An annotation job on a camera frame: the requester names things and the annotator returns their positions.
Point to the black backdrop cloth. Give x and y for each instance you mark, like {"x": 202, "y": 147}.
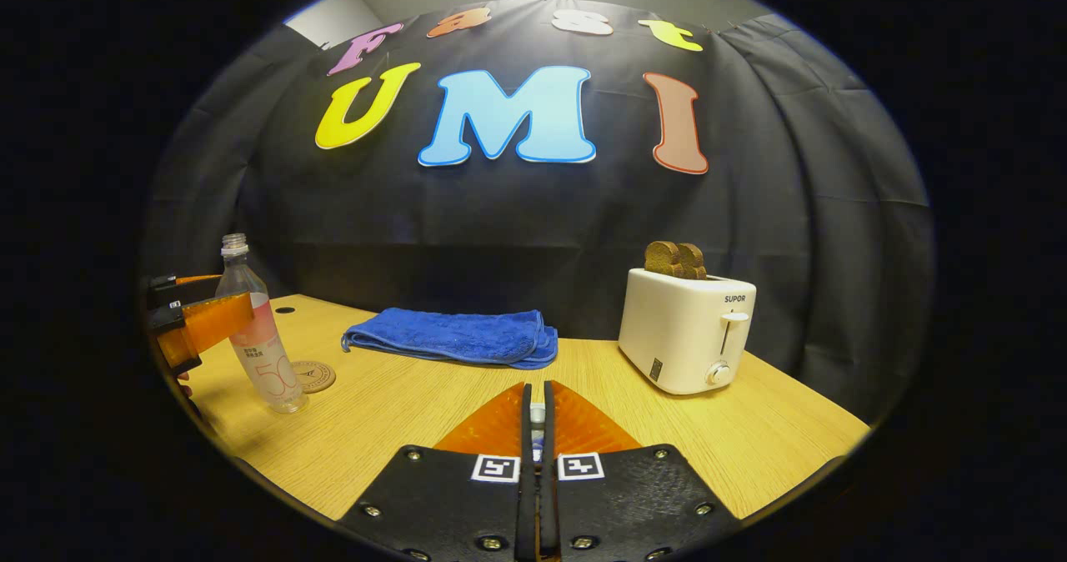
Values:
{"x": 750, "y": 195}

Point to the brown bread slice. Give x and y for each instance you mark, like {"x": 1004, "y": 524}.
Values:
{"x": 661, "y": 259}
{"x": 693, "y": 263}

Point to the clear plastic water bottle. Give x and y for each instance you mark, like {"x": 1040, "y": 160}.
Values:
{"x": 275, "y": 378}

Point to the white teacup lid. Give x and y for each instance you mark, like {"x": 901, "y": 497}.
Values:
{"x": 538, "y": 413}

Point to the round cork coaster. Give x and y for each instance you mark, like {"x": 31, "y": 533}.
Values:
{"x": 318, "y": 376}

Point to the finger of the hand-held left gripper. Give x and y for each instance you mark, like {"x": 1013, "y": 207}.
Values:
{"x": 162, "y": 284}
{"x": 208, "y": 324}

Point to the blue folded towel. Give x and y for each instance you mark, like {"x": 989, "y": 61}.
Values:
{"x": 458, "y": 337}

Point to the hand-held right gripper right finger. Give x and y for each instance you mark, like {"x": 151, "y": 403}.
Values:
{"x": 625, "y": 504}

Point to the white toaster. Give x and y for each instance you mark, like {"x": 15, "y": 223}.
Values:
{"x": 683, "y": 337}

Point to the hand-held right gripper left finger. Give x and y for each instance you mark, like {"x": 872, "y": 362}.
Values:
{"x": 450, "y": 504}

